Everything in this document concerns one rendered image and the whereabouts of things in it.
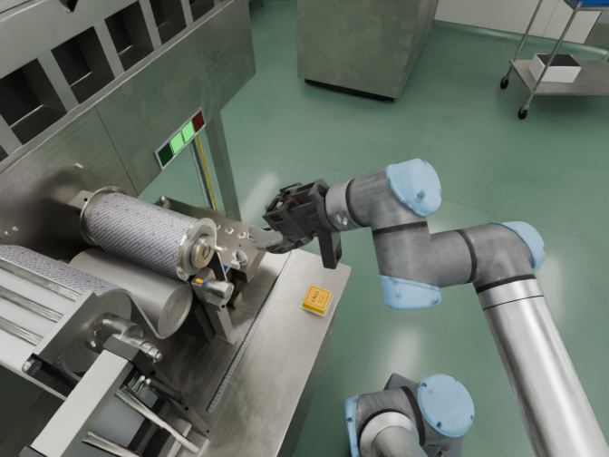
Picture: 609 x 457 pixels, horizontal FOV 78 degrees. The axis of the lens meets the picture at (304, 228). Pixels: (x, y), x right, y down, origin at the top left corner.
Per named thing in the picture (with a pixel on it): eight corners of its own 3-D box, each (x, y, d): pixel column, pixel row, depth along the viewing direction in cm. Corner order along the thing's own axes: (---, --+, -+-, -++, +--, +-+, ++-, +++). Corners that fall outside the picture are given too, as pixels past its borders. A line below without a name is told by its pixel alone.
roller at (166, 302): (168, 345, 84) (150, 322, 74) (78, 306, 90) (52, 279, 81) (197, 300, 91) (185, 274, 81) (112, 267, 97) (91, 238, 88)
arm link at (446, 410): (468, 440, 82) (492, 426, 72) (410, 453, 81) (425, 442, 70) (445, 384, 90) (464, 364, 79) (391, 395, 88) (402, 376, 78)
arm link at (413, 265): (480, 299, 48) (463, 214, 49) (395, 315, 46) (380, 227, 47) (449, 296, 55) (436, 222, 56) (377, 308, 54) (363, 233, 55)
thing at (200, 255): (194, 250, 78) (214, 229, 84) (186, 247, 79) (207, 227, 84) (198, 275, 83) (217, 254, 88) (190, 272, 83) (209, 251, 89)
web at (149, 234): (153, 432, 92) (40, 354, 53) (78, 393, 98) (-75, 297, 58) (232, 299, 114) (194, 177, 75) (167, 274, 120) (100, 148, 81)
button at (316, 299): (323, 315, 112) (323, 311, 110) (302, 306, 113) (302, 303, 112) (332, 296, 116) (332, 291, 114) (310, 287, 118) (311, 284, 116)
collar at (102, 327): (123, 369, 62) (108, 354, 57) (95, 354, 63) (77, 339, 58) (148, 335, 66) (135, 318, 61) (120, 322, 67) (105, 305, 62)
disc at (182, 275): (185, 294, 84) (170, 250, 74) (183, 293, 84) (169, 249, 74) (220, 248, 94) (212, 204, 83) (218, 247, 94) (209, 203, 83)
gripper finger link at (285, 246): (270, 234, 70) (305, 220, 65) (276, 240, 71) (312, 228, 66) (261, 253, 67) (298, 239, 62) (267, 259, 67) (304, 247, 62)
